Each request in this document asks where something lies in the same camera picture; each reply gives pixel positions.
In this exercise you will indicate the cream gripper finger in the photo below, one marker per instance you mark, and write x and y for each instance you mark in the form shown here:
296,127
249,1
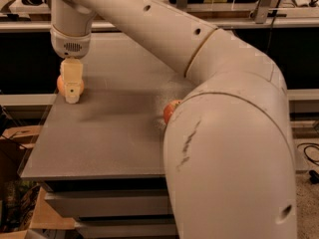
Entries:
71,71

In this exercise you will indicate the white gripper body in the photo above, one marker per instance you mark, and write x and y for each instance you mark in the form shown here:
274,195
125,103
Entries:
70,44

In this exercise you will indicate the orange fruit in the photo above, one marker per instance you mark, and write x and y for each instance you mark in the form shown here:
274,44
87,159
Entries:
60,86

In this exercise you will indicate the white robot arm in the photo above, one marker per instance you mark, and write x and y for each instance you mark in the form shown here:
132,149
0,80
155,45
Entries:
228,151

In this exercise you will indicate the metal shelf rack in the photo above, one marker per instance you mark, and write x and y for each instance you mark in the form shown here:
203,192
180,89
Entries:
18,17

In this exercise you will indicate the cardboard box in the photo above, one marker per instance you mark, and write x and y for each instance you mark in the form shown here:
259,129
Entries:
16,144

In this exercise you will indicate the grey drawer cabinet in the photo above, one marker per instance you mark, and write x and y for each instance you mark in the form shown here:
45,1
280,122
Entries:
102,158

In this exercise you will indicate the red apple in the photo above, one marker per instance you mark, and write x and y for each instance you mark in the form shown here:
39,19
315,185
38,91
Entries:
169,109

